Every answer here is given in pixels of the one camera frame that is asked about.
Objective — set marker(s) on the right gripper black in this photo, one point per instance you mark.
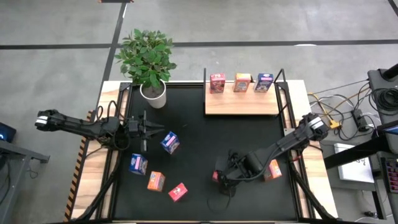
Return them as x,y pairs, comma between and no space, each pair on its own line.
228,175

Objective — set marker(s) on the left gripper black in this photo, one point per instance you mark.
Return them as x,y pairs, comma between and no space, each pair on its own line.
144,143

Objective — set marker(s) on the red Froot Loops cereal box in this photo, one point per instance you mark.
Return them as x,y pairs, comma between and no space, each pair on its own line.
178,192
215,176
217,84

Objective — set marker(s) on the blue Frosted Flakes cereal box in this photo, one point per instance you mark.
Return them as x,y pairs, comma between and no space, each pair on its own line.
263,83
138,164
170,142

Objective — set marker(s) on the orange Mini Wheats cereal box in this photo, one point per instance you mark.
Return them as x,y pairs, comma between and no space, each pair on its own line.
275,170
242,83
156,181

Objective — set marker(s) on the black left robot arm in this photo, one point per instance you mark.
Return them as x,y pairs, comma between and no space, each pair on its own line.
74,126

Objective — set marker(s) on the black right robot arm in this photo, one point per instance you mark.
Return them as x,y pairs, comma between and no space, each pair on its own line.
280,143

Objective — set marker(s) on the white ribbed plant pot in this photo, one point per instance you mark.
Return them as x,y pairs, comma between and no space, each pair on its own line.
157,101

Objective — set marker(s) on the black table mat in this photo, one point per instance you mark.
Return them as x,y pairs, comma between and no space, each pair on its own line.
192,199

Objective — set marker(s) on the green leafy plant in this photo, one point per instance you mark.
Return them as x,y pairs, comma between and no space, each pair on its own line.
146,56

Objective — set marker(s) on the yellow black hazard tape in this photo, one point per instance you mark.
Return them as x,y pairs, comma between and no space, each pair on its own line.
76,174

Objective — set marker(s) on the white flat board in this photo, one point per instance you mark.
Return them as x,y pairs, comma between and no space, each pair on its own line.
354,171

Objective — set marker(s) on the black angled beam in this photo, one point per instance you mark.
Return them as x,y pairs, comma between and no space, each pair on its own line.
357,152

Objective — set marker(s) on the grey metal stand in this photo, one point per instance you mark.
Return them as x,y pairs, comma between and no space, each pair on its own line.
15,152

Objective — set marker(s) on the black power strip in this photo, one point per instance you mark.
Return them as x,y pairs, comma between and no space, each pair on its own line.
360,119

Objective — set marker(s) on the dark device with blue light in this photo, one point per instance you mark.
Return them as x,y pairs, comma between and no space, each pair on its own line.
6,132

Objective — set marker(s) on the small black floor plug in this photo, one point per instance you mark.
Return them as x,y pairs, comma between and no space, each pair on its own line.
370,214

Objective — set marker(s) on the backlit keyboard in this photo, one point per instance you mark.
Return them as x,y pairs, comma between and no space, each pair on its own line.
392,175

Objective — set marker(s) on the grey equipment stand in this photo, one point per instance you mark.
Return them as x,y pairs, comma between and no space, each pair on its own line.
377,81

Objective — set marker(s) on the wooden shelf with black frame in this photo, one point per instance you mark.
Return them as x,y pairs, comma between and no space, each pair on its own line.
242,104

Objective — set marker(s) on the black metal rig frame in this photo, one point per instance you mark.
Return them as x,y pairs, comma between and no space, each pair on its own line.
111,199

